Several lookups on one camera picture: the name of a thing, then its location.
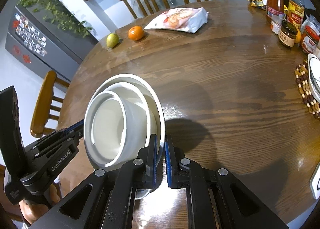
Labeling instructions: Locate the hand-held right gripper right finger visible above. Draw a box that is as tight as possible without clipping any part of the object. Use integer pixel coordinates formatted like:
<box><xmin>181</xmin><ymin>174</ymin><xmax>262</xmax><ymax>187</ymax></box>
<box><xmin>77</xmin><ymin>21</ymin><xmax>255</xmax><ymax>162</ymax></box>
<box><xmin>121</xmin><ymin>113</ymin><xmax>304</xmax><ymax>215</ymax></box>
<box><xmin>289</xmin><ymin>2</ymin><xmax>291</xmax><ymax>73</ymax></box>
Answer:
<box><xmin>165</xmin><ymin>135</ymin><xmax>288</xmax><ymax>229</ymax></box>

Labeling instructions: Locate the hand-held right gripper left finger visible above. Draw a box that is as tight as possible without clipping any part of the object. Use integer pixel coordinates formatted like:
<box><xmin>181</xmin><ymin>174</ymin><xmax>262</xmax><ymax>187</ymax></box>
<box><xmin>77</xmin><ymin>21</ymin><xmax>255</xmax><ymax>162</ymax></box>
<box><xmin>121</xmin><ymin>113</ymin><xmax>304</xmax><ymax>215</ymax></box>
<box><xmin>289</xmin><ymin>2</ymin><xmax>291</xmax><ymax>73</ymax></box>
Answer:
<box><xmin>30</xmin><ymin>134</ymin><xmax>161</xmax><ymax>229</ymax></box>

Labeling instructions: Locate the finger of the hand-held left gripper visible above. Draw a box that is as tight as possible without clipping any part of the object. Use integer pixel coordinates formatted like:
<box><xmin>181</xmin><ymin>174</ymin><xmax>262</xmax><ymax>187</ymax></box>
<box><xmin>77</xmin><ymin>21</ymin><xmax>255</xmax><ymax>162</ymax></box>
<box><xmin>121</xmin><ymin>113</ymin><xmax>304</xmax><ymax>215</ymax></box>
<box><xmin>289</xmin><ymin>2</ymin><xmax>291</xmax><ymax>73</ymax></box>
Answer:
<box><xmin>32</xmin><ymin>130</ymin><xmax>85</xmax><ymax>157</ymax></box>
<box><xmin>54</xmin><ymin>119</ymin><xmax>85</xmax><ymax>137</ymax></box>

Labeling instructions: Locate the white ribbed ramekin bowl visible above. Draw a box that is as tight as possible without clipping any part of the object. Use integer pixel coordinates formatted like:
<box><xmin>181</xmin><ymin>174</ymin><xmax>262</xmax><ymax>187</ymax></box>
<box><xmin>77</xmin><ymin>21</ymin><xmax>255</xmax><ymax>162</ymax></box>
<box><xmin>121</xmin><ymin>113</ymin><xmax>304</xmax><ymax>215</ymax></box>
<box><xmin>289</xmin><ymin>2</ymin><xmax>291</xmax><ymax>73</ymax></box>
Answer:
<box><xmin>84</xmin><ymin>90</ymin><xmax>150</xmax><ymax>167</ymax></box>

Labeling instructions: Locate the large grey bowl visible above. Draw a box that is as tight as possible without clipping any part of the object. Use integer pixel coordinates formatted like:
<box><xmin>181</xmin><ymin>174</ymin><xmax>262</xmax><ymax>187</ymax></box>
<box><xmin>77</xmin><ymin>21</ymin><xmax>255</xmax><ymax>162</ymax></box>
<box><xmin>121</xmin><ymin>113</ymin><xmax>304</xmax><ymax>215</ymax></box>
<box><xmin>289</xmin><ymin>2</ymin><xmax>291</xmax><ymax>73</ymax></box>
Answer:
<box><xmin>85</xmin><ymin>73</ymin><xmax>166</xmax><ymax>199</ymax></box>

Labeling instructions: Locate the person's left hand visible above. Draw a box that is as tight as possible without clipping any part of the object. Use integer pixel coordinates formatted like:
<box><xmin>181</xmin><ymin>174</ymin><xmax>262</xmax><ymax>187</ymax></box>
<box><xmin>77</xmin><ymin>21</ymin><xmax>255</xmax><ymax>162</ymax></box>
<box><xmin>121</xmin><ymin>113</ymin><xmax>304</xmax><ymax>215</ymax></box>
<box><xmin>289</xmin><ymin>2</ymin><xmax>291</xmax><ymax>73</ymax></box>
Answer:
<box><xmin>19</xmin><ymin>184</ymin><xmax>62</xmax><ymax>226</ymax></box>

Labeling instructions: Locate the grey refrigerator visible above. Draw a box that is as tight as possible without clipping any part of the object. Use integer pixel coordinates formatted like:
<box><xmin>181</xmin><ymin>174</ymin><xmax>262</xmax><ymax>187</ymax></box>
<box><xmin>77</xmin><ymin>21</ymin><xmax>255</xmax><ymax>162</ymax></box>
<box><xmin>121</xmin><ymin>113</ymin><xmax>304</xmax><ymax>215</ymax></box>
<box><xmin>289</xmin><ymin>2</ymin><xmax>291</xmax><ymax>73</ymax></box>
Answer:
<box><xmin>5</xmin><ymin>6</ymin><xmax>98</xmax><ymax>82</ymax></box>

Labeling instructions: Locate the green pear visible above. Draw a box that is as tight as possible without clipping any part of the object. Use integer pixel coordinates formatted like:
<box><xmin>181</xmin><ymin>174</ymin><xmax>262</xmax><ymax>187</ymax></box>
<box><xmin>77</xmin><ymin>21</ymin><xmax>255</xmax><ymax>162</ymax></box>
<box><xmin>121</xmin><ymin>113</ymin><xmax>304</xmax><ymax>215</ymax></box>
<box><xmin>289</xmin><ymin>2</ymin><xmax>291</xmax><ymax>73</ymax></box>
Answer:
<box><xmin>106</xmin><ymin>33</ymin><xmax>119</xmax><ymax>49</ymax></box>

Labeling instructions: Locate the cluster of fridge photo magnets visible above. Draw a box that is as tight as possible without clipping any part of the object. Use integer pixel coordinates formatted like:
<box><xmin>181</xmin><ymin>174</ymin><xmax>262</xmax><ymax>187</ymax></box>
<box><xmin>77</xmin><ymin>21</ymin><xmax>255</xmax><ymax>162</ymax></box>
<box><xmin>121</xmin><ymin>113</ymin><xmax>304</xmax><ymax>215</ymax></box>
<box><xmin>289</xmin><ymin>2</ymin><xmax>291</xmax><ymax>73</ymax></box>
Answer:
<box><xmin>11</xmin><ymin>14</ymin><xmax>48</xmax><ymax>57</ymax></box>

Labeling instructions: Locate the orange fruit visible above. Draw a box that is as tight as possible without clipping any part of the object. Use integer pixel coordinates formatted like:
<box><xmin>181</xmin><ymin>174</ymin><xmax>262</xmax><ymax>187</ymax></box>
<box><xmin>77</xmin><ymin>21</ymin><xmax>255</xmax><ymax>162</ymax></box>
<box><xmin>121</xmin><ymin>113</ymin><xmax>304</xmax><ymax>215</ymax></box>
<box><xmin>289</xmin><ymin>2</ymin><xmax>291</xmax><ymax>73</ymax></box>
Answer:
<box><xmin>128</xmin><ymin>26</ymin><xmax>145</xmax><ymax>41</ymax></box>

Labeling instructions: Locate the trailing green plant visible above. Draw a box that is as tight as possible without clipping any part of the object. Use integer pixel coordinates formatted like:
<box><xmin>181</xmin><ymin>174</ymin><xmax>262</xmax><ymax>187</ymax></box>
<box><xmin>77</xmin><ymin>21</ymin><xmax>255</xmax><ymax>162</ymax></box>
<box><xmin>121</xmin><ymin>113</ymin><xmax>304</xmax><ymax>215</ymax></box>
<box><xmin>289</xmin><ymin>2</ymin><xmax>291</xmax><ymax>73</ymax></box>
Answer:
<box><xmin>16</xmin><ymin>0</ymin><xmax>95</xmax><ymax>37</ymax></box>

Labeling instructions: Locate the white pink snack bag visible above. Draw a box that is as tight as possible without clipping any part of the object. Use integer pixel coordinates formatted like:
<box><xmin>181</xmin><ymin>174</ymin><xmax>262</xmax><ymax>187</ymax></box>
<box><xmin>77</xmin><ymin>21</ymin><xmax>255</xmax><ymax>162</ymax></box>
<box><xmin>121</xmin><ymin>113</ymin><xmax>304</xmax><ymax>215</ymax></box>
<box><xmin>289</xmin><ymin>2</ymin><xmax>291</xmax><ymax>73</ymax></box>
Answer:
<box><xmin>144</xmin><ymin>7</ymin><xmax>209</xmax><ymax>34</ymax></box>

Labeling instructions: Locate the wooden beaded trivet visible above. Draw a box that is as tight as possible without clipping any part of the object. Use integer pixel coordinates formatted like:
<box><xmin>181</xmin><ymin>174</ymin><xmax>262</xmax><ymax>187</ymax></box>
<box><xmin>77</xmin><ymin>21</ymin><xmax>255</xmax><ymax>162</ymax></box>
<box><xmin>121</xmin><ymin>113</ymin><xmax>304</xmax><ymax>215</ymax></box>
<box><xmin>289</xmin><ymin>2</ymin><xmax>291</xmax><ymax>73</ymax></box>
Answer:
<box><xmin>295</xmin><ymin>60</ymin><xmax>320</xmax><ymax>120</ymax></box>

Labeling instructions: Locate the white plate with dark rim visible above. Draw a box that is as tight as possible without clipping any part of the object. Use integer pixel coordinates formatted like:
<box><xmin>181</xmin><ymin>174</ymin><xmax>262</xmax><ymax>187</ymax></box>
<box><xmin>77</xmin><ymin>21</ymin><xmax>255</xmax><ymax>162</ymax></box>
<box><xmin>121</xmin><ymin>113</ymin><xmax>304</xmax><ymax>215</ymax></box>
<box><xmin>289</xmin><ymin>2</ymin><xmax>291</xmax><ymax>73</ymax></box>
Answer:
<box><xmin>307</xmin><ymin>53</ymin><xmax>320</xmax><ymax>102</ymax></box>

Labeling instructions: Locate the small white label jar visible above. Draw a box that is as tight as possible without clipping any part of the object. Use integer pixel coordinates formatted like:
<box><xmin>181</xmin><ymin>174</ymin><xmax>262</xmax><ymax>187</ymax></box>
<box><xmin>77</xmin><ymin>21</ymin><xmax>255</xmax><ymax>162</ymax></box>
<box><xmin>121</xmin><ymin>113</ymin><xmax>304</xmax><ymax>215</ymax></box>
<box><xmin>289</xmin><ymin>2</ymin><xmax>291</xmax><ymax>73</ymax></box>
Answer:
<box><xmin>271</xmin><ymin>18</ymin><xmax>283</xmax><ymax>35</ymax></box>

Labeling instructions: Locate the dark lid sauce jar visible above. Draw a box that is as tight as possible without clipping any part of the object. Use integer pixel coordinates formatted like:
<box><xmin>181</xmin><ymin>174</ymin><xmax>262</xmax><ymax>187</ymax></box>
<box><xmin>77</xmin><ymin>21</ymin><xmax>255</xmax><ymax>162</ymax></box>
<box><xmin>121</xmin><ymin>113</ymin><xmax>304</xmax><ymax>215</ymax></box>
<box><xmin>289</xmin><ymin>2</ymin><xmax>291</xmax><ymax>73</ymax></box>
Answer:
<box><xmin>278</xmin><ymin>20</ymin><xmax>298</xmax><ymax>48</ymax></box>

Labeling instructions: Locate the yellow snack packet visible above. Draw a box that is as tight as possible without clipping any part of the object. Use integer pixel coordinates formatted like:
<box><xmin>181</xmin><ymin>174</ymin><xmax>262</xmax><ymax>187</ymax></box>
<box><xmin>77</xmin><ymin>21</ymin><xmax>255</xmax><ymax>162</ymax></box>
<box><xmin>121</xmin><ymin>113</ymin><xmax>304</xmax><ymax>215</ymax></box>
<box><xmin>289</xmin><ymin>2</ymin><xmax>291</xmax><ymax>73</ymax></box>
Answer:
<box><xmin>247</xmin><ymin>0</ymin><xmax>268</xmax><ymax>10</ymax></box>

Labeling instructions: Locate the red lid chili jar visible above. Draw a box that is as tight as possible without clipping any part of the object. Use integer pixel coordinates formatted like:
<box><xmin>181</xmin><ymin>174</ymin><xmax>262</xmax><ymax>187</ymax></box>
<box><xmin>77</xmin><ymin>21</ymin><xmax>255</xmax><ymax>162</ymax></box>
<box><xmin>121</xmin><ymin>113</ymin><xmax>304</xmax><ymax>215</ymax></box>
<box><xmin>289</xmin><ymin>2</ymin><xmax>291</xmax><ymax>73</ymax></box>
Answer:
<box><xmin>300</xmin><ymin>25</ymin><xmax>320</xmax><ymax>55</ymax></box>

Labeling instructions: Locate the red sauce bottle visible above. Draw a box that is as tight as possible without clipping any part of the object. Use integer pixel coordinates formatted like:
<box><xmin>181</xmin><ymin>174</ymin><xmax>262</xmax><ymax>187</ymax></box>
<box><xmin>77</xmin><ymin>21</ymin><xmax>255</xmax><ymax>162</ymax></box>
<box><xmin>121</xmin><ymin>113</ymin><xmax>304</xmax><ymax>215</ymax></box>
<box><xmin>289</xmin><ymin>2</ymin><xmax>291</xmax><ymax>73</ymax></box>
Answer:
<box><xmin>266</xmin><ymin>0</ymin><xmax>285</xmax><ymax>23</ymax></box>

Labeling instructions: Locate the clear plastic seasoning packet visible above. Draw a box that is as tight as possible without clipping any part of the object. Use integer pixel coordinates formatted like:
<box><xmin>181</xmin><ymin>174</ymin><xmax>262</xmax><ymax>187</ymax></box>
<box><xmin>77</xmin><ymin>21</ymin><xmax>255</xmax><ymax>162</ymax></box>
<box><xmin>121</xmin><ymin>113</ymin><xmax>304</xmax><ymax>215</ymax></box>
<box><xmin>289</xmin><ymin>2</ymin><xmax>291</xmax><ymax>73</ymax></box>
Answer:
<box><xmin>304</xmin><ymin>14</ymin><xmax>320</xmax><ymax>33</ymax></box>

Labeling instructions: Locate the yellow label oil bottle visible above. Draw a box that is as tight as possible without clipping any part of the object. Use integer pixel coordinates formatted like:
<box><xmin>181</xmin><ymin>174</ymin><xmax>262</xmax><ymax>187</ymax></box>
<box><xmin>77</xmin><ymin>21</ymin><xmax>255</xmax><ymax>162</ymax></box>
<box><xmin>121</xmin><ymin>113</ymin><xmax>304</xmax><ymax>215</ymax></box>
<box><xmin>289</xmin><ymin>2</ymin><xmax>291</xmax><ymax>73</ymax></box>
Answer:
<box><xmin>287</xmin><ymin>0</ymin><xmax>305</xmax><ymax>28</ymax></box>

